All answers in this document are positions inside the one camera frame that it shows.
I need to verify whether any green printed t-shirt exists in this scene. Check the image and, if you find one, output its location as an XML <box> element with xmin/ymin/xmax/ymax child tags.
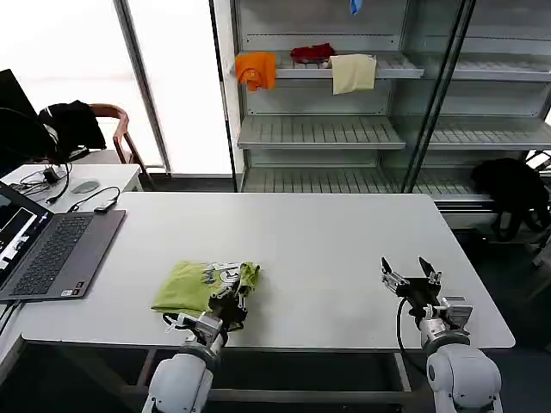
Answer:
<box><xmin>150</xmin><ymin>259</ymin><xmax>263</xmax><ymax>315</ymax></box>

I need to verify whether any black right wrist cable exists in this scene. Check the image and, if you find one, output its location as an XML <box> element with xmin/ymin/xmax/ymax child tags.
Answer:
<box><xmin>395</xmin><ymin>296</ymin><xmax>431</xmax><ymax>379</ymax></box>

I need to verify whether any brown wooden chair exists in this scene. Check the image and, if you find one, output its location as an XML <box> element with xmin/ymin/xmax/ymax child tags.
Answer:
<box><xmin>88</xmin><ymin>102</ymin><xmax>156</xmax><ymax>190</ymax></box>

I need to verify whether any small white desk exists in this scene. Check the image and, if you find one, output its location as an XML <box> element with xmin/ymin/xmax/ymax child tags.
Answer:
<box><xmin>0</xmin><ymin>163</ymin><xmax>143</xmax><ymax>216</ymax></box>

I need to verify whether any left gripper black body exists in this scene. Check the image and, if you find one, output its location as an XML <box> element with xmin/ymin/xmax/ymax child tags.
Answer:
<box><xmin>208</xmin><ymin>293</ymin><xmax>249</xmax><ymax>333</ymax></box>

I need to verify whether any grey window post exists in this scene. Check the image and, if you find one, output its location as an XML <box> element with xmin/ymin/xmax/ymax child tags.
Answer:
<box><xmin>114</xmin><ymin>0</ymin><xmax>173</xmax><ymax>176</ymax></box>

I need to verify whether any dark glass door frame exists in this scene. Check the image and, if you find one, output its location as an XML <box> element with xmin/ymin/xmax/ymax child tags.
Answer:
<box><xmin>402</xmin><ymin>0</ymin><xmax>477</xmax><ymax>194</ymax></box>

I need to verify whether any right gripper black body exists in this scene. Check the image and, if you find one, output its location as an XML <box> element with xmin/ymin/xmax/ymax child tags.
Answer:
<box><xmin>396</xmin><ymin>278</ymin><xmax>441</xmax><ymax>317</ymax></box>

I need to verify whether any black monitor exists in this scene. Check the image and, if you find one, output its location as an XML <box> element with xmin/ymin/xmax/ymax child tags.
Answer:
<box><xmin>0</xmin><ymin>68</ymin><xmax>55</xmax><ymax>172</ymax></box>

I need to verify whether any grey metal table frame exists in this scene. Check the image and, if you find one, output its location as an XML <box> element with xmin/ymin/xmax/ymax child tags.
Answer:
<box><xmin>135</xmin><ymin>348</ymin><xmax>414</xmax><ymax>406</ymax></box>

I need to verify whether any thin black post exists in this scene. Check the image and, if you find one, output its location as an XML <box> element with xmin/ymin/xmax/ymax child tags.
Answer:
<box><xmin>209</xmin><ymin>0</ymin><xmax>238</xmax><ymax>194</ymax></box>

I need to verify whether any grey laptop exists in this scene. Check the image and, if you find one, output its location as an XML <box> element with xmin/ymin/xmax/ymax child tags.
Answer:
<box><xmin>0</xmin><ymin>180</ymin><xmax>127</xmax><ymax>302</ymax></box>

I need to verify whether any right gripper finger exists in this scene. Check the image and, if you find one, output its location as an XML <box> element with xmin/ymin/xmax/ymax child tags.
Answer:
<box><xmin>418</xmin><ymin>256</ymin><xmax>443</xmax><ymax>288</ymax></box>
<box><xmin>380</xmin><ymin>256</ymin><xmax>411</xmax><ymax>296</ymax></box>

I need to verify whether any black backpack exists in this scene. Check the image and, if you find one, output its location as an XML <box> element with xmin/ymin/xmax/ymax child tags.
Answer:
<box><xmin>470</xmin><ymin>157</ymin><xmax>551</xmax><ymax>242</ymax></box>

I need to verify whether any black jacket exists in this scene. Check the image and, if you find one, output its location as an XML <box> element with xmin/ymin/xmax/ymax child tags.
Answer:
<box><xmin>38</xmin><ymin>100</ymin><xmax>108</xmax><ymax>163</ymax></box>

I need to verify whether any grey shelf rack with cloths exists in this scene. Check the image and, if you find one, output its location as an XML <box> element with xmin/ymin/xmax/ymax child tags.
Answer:
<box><xmin>230</xmin><ymin>0</ymin><xmax>436</xmax><ymax>194</ymax></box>

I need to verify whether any black charger with cable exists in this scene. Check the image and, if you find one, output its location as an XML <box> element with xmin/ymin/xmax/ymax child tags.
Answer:
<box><xmin>10</xmin><ymin>163</ymin><xmax>72</xmax><ymax>206</ymax></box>

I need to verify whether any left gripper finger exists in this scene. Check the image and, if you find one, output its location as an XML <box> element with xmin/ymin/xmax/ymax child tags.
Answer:
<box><xmin>213</xmin><ymin>281</ymin><xmax>238</xmax><ymax>301</ymax></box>
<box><xmin>235</xmin><ymin>275</ymin><xmax>255</xmax><ymax>306</ymax></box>

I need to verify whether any black cable with dongle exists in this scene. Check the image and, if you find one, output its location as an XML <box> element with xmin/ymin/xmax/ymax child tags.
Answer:
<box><xmin>67</xmin><ymin>185</ymin><xmax>122</xmax><ymax>214</ymax></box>

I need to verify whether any grey shelf rack behind glass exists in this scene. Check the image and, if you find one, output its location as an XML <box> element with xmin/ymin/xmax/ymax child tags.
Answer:
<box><xmin>412</xmin><ymin>0</ymin><xmax>551</xmax><ymax>229</ymax></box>

